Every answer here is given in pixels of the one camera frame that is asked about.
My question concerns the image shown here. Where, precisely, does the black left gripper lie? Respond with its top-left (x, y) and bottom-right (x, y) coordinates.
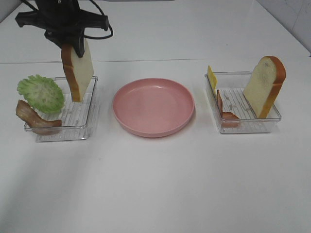
top-left (15, 0), bottom-right (108, 57)

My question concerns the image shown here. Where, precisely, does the bread slice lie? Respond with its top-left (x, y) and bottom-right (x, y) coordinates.
top-left (61, 39), bottom-right (94, 102)
top-left (243, 56), bottom-right (286, 118)

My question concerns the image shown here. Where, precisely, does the green lettuce leaf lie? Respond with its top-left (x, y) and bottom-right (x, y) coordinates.
top-left (17, 74), bottom-right (65, 113)

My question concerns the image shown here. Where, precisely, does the bacon strip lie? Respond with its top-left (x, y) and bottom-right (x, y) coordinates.
top-left (16, 100), bottom-right (62, 135)
top-left (217, 90), bottom-right (239, 128)

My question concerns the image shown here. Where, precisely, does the yellow cheese slice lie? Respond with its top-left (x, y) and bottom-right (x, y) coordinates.
top-left (207, 65), bottom-right (217, 95)

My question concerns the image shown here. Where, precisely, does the clear plastic left tray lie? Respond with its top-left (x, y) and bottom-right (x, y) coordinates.
top-left (24, 76), bottom-right (99, 142)

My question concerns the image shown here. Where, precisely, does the clear plastic tray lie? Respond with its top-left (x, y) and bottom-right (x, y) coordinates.
top-left (205, 71), bottom-right (281, 134)
top-left (24, 76), bottom-right (99, 142)

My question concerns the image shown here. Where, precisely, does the pink round plate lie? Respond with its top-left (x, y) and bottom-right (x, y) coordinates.
top-left (112, 78), bottom-right (195, 138)

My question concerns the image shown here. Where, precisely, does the clear plastic right tray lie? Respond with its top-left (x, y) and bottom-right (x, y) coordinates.
top-left (205, 71), bottom-right (281, 134)

